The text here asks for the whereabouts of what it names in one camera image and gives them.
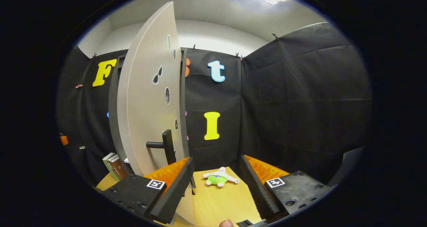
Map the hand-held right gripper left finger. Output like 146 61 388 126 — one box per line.
102 157 195 224

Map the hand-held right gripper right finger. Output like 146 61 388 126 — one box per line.
240 155 334 221

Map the beige cabinet door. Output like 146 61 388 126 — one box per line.
117 1 197 226

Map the green and white plush toy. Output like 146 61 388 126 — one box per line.
203 167 240 187

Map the thick brown book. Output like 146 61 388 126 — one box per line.
107 155 129 182

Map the dark grey panel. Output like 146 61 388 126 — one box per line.
329 147 364 187

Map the black backdrop cloth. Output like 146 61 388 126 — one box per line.
57 22 372 191

